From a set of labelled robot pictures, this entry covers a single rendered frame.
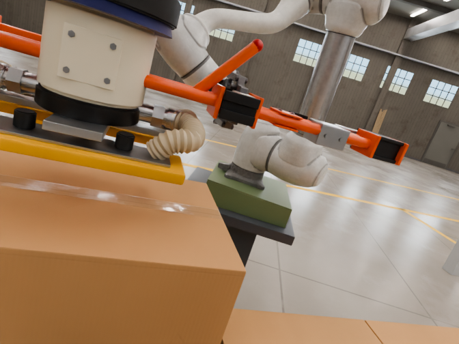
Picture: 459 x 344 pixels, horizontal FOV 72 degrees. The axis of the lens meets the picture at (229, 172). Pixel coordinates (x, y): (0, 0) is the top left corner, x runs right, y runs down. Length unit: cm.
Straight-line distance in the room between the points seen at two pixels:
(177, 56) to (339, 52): 57
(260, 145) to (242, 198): 23
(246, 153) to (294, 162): 21
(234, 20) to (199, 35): 16
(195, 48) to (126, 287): 60
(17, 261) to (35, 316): 10
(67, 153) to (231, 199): 87
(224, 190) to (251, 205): 12
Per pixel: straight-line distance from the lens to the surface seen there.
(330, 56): 120
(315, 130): 67
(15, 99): 64
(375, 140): 74
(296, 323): 121
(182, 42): 88
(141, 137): 67
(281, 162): 128
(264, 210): 128
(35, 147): 50
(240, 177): 136
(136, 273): 54
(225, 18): 100
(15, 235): 56
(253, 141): 133
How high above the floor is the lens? 125
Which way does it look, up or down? 16 degrees down
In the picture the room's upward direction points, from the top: 17 degrees clockwise
